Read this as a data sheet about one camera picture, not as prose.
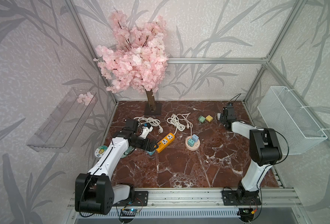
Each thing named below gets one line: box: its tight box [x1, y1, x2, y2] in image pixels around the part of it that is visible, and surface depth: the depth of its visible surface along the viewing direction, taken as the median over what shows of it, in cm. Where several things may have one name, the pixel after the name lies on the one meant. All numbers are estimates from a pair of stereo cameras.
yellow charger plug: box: [205, 114, 214, 123], surface depth 110 cm
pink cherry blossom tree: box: [93, 10, 169, 112], surface depth 75 cm
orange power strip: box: [155, 132, 175, 154], surface depth 95 cm
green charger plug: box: [198, 115, 206, 123], surface depth 110 cm
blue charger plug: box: [191, 133, 200, 143], surface depth 93 cm
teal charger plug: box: [187, 138, 195, 147], surface depth 91 cm
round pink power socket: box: [185, 135, 201, 151], surface depth 93 cm
